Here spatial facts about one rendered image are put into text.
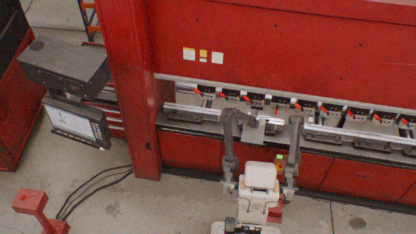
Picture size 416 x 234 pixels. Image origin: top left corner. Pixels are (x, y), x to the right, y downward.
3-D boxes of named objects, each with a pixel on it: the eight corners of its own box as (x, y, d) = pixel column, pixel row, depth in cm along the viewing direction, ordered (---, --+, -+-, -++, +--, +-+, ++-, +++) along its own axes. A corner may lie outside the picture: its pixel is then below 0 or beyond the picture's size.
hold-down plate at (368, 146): (353, 147, 349) (354, 145, 347) (353, 142, 353) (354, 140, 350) (390, 153, 347) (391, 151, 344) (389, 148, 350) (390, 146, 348)
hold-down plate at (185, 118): (168, 119, 362) (168, 117, 360) (169, 114, 366) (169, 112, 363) (201, 124, 360) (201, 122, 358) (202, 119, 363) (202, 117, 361)
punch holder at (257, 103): (244, 105, 336) (246, 91, 323) (246, 97, 341) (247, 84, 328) (263, 108, 335) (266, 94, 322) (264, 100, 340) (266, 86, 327)
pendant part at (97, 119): (54, 132, 307) (39, 101, 278) (64, 120, 314) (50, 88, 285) (108, 151, 298) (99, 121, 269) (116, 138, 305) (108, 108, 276)
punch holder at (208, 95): (196, 98, 339) (196, 84, 326) (198, 90, 344) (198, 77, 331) (214, 101, 338) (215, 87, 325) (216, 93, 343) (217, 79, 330)
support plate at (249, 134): (240, 142, 336) (240, 140, 335) (244, 116, 352) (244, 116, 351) (262, 145, 335) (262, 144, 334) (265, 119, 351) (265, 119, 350)
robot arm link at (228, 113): (216, 112, 280) (229, 113, 275) (225, 105, 291) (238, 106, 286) (222, 171, 294) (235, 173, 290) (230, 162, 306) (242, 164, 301)
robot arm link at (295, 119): (288, 112, 294) (302, 113, 291) (290, 114, 307) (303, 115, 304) (282, 175, 290) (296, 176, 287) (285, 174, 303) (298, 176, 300)
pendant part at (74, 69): (52, 137, 321) (13, 58, 254) (69, 114, 335) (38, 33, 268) (110, 158, 311) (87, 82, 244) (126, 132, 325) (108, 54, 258)
